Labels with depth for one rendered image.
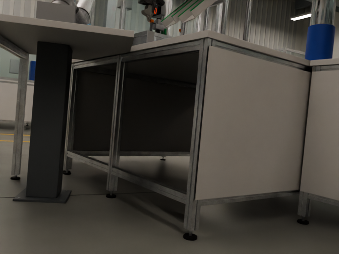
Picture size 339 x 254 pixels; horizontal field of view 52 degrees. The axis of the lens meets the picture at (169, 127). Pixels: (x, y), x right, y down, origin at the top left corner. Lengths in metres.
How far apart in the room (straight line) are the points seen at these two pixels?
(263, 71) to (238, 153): 0.40
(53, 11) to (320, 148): 1.55
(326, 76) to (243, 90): 0.51
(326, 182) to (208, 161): 0.69
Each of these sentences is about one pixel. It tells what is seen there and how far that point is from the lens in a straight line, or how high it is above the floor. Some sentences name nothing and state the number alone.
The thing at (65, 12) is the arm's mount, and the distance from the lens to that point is 2.00.
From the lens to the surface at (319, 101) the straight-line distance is 1.92.
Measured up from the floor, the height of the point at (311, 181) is 0.23.
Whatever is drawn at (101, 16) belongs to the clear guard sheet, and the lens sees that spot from 3.53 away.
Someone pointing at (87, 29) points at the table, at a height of 0.84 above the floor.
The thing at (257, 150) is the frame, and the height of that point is 0.38.
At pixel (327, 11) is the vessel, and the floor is 1.20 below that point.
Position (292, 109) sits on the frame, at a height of 0.59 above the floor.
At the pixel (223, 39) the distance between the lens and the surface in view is 1.49.
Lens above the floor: 0.50
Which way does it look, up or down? 2 degrees down
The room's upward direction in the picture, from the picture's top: 5 degrees clockwise
